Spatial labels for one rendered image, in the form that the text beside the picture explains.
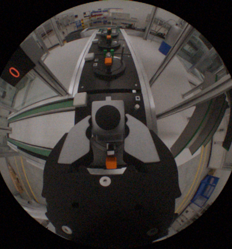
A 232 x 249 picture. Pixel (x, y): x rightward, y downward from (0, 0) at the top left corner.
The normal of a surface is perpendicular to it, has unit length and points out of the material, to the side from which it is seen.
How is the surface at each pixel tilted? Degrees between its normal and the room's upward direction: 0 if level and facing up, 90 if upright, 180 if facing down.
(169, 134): 0
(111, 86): 0
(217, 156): 90
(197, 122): 90
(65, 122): 0
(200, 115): 90
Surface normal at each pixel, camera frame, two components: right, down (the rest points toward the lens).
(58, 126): 0.05, -0.13
